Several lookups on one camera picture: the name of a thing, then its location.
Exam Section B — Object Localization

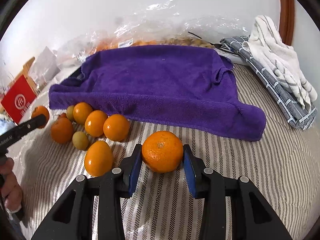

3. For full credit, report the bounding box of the mandarin with green stem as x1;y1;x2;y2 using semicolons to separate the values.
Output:
31;106;50;128

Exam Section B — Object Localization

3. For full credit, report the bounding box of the large orange mandarin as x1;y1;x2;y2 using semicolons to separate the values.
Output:
142;131;183;173

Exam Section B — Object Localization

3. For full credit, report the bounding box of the left hand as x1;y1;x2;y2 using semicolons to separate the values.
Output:
1;158;23;213

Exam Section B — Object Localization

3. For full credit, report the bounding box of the red box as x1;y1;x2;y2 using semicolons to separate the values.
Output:
1;75;36;124

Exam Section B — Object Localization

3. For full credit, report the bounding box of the orange mandarin left pile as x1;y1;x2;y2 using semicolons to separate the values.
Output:
50;118;74;144

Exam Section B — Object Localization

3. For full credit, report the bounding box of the orange mandarin pile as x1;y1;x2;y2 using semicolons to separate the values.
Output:
85;110;108;138
50;118;74;144
73;102;93;125

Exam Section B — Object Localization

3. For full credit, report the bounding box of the striped bed cover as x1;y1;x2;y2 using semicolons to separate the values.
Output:
9;64;319;239

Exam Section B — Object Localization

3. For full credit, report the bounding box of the orange mandarin front left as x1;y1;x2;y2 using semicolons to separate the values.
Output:
84;140;113;177

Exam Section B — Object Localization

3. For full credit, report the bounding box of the small greenish fruit back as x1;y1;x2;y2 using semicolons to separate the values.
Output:
66;105;74;122

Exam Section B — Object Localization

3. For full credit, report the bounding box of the small greenish fruit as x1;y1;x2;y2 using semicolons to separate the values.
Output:
66;105;74;122
72;131;89;151

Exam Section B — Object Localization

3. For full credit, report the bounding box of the small greenish fruit front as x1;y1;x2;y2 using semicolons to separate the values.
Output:
72;131;89;151

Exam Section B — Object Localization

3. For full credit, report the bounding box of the wooden furniture piece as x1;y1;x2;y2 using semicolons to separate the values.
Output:
8;56;37;95

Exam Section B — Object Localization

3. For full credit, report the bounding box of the orange mandarin back pile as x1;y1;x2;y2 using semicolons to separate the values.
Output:
73;102;93;125

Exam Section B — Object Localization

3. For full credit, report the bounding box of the grey plastic bag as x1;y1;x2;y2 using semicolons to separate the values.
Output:
28;47;60;87

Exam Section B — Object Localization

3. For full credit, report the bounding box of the orange mandarin centre pile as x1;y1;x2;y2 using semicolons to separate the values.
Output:
85;110;108;138

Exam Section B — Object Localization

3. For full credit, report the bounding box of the orange mandarin middle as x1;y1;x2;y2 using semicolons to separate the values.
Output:
103;114;130;141

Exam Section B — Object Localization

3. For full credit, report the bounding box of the grey checked cloth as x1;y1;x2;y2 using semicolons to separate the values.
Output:
220;36;317;130

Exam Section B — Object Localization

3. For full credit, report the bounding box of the purple towel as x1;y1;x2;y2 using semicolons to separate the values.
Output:
49;45;266;141

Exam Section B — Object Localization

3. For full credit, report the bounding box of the white striped towel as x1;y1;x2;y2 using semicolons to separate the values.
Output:
242;15;317;111

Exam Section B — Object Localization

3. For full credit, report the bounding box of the clear plastic fruit bag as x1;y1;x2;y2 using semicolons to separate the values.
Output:
56;0;250;67

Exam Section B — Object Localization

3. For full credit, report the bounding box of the brown wooden door frame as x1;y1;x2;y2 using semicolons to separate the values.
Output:
279;0;295;46

